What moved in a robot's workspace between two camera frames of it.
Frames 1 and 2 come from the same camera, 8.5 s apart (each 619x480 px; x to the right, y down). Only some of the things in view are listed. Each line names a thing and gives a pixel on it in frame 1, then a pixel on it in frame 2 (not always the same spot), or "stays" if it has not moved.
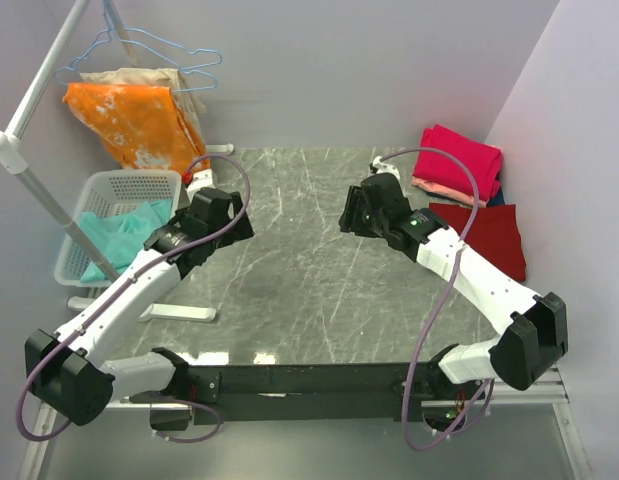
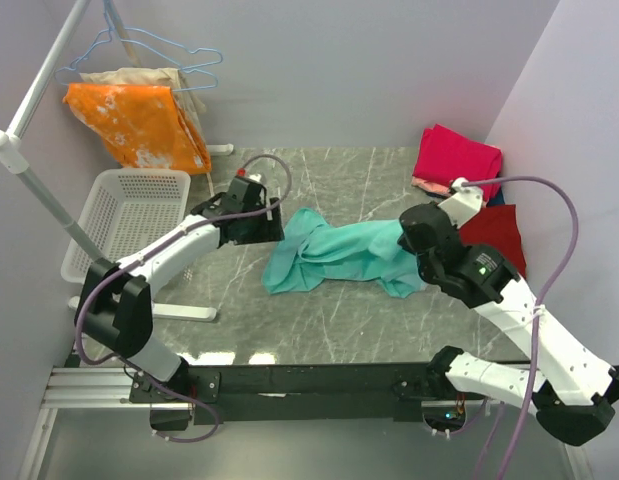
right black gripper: (350, 218) to (403, 242)
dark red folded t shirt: (495, 238) stays
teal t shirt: (115, 239) to (312, 250)
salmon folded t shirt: (440, 189) stays
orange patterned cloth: (142, 124) stays
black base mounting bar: (317, 390) stays
